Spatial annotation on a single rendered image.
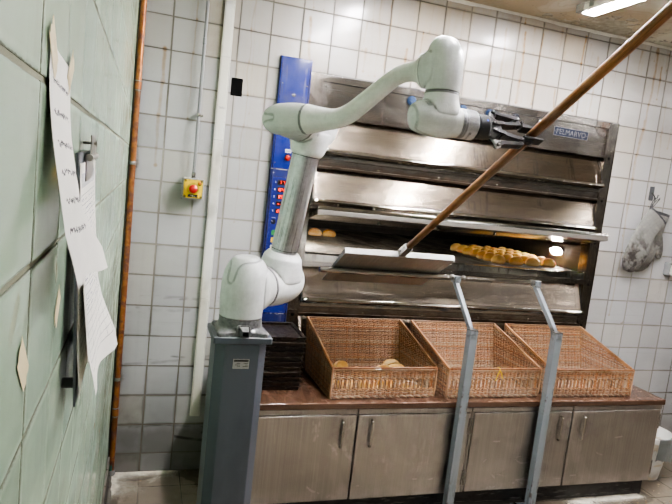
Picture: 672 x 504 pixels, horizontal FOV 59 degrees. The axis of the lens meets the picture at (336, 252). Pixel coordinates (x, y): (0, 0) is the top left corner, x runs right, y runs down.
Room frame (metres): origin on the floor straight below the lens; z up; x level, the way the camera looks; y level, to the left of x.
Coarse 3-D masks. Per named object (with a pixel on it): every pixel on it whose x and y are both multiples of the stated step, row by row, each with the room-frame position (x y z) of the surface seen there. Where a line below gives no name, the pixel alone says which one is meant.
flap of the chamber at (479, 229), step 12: (312, 216) 3.05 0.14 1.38; (324, 216) 3.03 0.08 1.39; (336, 216) 3.01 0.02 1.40; (348, 216) 3.00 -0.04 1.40; (360, 216) 3.03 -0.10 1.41; (372, 216) 3.05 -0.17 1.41; (384, 216) 3.07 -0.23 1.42; (420, 228) 3.32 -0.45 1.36; (444, 228) 3.28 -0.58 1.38; (456, 228) 3.26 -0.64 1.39; (468, 228) 3.24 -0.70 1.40; (480, 228) 3.24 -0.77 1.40; (492, 228) 3.27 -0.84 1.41; (504, 228) 3.29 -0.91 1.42; (516, 228) 3.32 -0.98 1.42; (552, 240) 3.60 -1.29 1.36; (564, 240) 3.58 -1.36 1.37; (576, 240) 3.55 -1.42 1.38; (588, 240) 3.53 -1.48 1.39; (600, 240) 3.50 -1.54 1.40
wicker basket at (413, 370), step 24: (312, 336) 2.95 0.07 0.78; (336, 336) 3.10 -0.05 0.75; (360, 336) 3.15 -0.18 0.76; (384, 336) 3.19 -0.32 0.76; (408, 336) 3.13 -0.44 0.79; (312, 360) 2.91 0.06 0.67; (336, 360) 3.07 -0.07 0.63; (360, 360) 3.12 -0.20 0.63; (384, 360) 3.16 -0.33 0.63; (408, 360) 3.09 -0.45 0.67; (432, 360) 2.87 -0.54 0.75; (336, 384) 2.64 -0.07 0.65; (384, 384) 2.73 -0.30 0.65; (432, 384) 2.84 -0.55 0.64
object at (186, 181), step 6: (186, 180) 2.82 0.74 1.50; (192, 180) 2.83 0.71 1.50; (198, 180) 2.84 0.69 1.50; (204, 180) 2.86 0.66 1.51; (186, 186) 2.83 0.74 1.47; (198, 186) 2.84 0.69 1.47; (186, 192) 2.83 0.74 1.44; (198, 192) 2.84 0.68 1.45; (186, 198) 2.83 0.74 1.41; (192, 198) 2.84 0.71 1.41; (198, 198) 2.84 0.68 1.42
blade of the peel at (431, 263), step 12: (348, 252) 2.64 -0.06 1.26; (360, 252) 2.66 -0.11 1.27; (372, 252) 2.68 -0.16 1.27; (384, 252) 2.70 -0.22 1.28; (396, 252) 2.72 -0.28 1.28; (336, 264) 2.75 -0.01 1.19; (348, 264) 2.76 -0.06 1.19; (360, 264) 2.77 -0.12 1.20; (372, 264) 2.78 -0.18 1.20; (384, 264) 2.79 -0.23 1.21; (396, 264) 2.80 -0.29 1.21; (408, 264) 2.81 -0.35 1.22; (420, 264) 2.82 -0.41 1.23; (432, 264) 2.83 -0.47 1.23; (444, 264) 2.83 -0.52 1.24; (324, 276) 2.89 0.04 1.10; (336, 276) 2.89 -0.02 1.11; (348, 276) 2.90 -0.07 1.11; (360, 276) 2.91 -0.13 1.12; (372, 276) 2.93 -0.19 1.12; (384, 276) 2.94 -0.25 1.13
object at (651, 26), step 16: (656, 16) 1.48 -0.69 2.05; (640, 32) 1.52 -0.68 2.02; (624, 48) 1.56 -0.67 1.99; (608, 64) 1.61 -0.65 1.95; (592, 80) 1.66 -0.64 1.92; (576, 96) 1.72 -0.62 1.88; (560, 112) 1.78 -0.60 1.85; (544, 128) 1.85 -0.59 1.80; (480, 176) 2.13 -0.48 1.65; (464, 192) 2.22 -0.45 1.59; (448, 208) 2.32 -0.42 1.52; (432, 224) 2.44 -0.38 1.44; (416, 240) 2.57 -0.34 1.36
